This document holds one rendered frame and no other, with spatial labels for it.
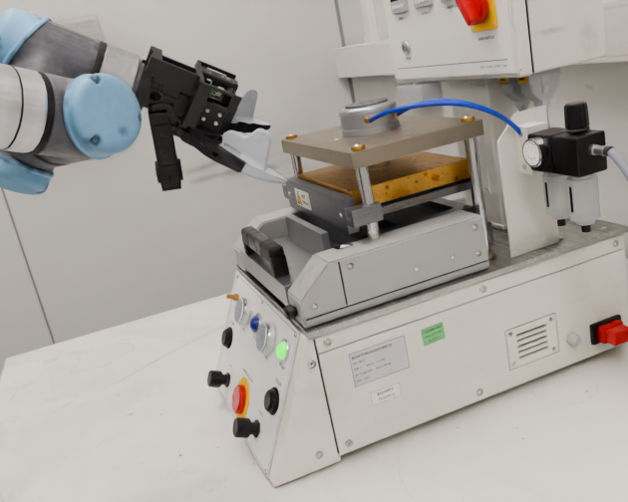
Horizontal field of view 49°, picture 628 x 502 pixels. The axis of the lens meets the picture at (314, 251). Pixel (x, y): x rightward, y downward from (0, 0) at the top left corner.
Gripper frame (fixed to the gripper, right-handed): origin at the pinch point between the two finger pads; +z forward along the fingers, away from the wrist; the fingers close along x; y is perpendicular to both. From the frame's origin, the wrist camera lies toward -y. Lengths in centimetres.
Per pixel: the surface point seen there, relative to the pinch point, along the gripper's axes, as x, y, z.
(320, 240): -10.1, -4.3, 6.6
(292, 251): -3.5, -11.0, 7.2
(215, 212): 120, -80, 35
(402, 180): -8.8, 6.8, 12.8
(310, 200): -1.3, -3.7, 6.8
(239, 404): -16.1, -29.3, 5.8
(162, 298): 106, -111, 27
